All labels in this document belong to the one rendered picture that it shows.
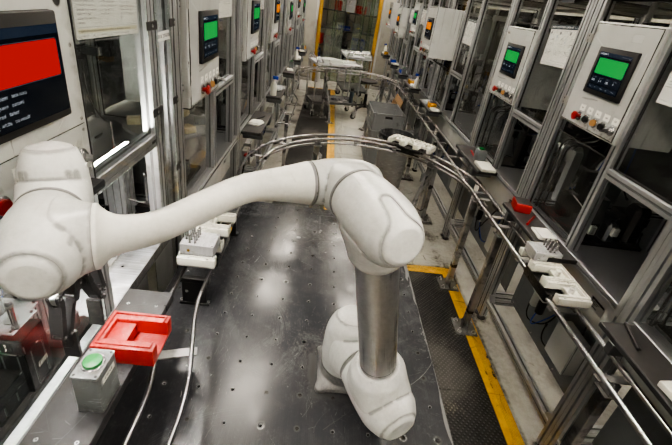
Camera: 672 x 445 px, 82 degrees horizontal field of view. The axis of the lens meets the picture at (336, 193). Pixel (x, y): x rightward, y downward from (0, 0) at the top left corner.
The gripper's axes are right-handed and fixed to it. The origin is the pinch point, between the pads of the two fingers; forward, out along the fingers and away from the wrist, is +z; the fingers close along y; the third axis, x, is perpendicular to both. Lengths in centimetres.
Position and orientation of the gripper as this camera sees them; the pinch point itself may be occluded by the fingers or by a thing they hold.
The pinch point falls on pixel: (84, 329)
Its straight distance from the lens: 102.0
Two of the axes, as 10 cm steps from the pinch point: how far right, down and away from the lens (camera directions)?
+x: 9.9, 1.2, 0.6
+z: -1.4, 8.9, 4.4
